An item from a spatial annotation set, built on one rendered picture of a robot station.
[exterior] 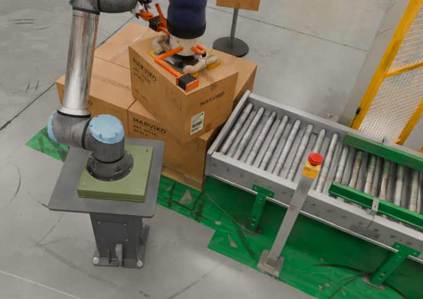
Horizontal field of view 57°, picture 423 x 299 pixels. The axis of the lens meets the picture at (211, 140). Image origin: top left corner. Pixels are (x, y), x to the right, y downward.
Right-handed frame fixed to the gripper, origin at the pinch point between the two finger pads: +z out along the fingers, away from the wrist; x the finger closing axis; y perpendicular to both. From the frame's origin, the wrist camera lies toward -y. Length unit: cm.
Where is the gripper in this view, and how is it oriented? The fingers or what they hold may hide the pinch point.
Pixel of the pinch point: (140, 12)
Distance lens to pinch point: 263.6
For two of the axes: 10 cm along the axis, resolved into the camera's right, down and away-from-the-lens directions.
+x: 7.1, -4.6, 5.3
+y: 7.0, 5.6, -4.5
